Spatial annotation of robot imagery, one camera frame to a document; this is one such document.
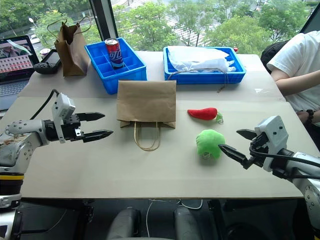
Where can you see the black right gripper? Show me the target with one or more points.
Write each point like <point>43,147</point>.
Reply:
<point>257,152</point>

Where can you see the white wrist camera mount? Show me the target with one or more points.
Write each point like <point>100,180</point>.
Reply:
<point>273,135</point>
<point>62,105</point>

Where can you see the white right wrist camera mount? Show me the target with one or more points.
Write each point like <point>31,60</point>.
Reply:
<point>273,135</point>

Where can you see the dark rounded grey shape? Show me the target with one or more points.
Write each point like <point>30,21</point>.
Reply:
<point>186,222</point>
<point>123,223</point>

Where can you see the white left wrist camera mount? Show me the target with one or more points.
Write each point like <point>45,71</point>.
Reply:
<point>62,105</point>

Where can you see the person in white shirt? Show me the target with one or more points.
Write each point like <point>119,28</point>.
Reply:
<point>300,57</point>

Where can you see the flat brown paper bag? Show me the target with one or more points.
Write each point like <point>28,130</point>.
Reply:
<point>146,102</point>

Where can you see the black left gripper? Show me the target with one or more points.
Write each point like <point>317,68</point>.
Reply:
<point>71,130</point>

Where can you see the red blue cola can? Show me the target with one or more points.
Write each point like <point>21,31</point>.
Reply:
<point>114,53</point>

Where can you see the black handheld game controller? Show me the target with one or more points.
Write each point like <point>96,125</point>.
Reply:
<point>48,63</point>

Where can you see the cup with purple lid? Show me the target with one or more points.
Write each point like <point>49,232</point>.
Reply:
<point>45,51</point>

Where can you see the blue divided plastic crate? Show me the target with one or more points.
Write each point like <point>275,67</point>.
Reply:
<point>132,70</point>

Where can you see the white plastic bag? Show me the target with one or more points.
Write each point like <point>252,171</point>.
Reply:
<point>197,58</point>

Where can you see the green plush vegetable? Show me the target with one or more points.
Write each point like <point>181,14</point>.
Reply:
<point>208,142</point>

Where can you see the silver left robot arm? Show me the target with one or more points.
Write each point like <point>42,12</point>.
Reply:
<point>22,140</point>

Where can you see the open laptop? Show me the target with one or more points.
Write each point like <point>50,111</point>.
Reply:
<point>12,65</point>

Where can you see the black window frame post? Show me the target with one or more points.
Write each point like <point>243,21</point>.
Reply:
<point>105,18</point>

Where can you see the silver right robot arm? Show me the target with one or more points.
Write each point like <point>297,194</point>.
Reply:
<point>303,172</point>

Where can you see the person's hand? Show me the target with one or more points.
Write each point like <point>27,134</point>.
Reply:
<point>302,116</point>

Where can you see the blue shallow plastic crate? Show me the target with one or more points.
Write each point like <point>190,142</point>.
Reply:
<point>202,76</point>

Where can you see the person's bare forearm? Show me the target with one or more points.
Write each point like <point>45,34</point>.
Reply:
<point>297,85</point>

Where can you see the red plush chili pepper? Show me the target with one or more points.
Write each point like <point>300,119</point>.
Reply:
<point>202,113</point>

